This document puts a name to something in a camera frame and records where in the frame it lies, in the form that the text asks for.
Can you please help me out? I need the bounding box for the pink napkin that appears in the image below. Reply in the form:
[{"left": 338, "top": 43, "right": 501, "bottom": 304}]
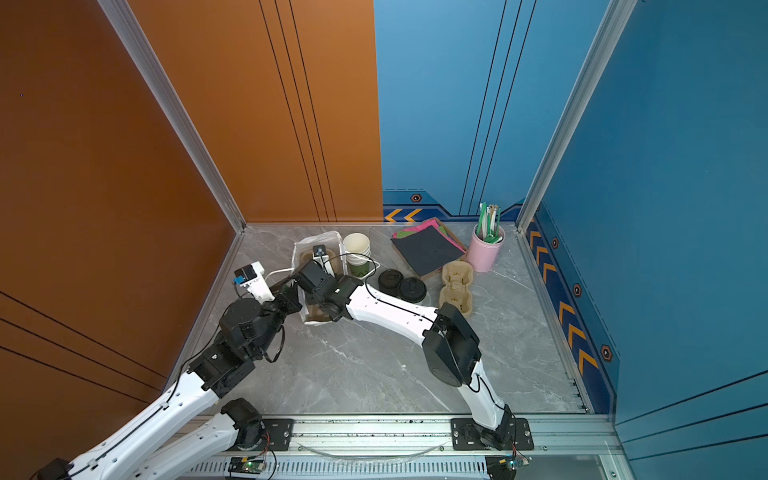
[{"left": 392, "top": 218, "right": 467, "bottom": 252}]

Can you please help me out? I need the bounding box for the dark grey napkin stack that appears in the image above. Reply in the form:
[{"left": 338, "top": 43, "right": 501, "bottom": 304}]
[{"left": 392, "top": 228, "right": 464, "bottom": 277}]

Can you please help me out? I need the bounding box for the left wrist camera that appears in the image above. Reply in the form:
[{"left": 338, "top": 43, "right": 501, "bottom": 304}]
[{"left": 234, "top": 262, "right": 275, "bottom": 303}]

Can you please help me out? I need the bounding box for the brown cardboard napkin tray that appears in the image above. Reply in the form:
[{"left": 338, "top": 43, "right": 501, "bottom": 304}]
[{"left": 391, "top": 218, "right": 467, "bottom": 279}]

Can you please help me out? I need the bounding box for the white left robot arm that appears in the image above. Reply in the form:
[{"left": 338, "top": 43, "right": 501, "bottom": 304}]
[{"left": 34, "top": 285, "right": 301, "bottom": 479}]

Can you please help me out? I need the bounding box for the green circuit board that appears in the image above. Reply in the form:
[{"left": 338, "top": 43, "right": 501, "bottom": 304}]
[{"left": 227, "top": 456, "right": 266, "bottom": 476}]

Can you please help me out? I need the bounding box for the pink metal bucket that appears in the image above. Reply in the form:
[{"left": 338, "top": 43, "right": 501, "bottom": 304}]
[{"left": 465, "top": 226, "right": 505, "bottom": 273}]

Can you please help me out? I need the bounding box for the stack of black lids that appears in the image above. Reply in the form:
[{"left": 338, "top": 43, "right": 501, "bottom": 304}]
[{"left": 377, "top": 269, "right": 404, "bottom": 297}]

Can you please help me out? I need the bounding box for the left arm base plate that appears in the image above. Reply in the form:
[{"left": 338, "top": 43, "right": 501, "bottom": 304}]
[{"left": 226, "top": 418, "right": 294, "bottom": 453}]

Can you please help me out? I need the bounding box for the patterned paper gift bag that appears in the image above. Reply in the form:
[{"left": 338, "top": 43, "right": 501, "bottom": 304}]
[{"left": 263, "top": 230, "right": 350, "bottom": 326}]

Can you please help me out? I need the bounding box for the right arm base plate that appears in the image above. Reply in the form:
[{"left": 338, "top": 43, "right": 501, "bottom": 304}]
[{"left": 450, "top": 418, "right": 535, "bottom": 452}]

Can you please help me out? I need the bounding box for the beige pulp cup carrier stack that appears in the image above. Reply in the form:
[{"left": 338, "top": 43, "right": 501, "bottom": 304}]
[{"left": 438, "top": 260, "right": 474, "bottom": 317}]

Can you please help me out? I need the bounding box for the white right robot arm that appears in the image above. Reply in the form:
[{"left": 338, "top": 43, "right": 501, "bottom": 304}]
[{"left": 291, "top": 260, "right": 515, "bottom": 450}]

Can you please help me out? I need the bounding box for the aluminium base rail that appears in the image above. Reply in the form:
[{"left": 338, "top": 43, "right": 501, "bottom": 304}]
[{"left": 181, "top": 413, "right": 634, "bottom": 479}]

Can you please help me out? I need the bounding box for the stack of paper cups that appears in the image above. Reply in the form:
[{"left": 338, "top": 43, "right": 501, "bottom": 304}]
[{"left": 343, "top": 232, "right": 375, "bottom": 278}]

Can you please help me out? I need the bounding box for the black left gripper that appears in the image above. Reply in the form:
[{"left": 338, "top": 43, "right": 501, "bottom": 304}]
[{"left": 250, "top": 273, "right": 302, "bottom": 361}]

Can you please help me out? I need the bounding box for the small circuit board right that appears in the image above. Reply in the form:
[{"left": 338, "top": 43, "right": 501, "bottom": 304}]
[{"left": 485, "top": 455, "right": 530, "bottom": 480}]

